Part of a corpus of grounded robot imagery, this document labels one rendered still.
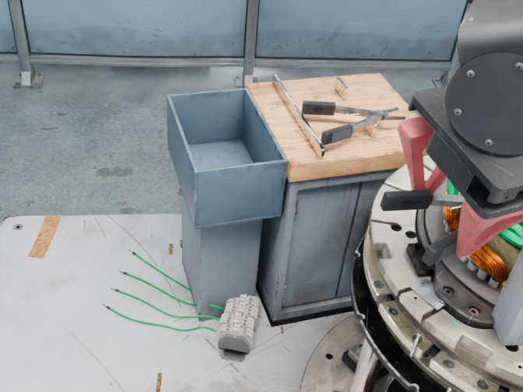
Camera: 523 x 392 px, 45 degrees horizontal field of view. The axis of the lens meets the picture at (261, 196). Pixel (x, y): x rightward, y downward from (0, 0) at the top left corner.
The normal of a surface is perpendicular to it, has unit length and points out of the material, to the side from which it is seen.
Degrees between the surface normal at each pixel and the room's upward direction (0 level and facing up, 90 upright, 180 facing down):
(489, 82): 95
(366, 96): 0
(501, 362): 0
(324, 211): 90
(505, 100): 95
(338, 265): 90
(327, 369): 0
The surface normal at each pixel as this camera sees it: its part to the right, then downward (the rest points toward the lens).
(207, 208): 0.29, 0.62
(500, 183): 0.12, -0.69
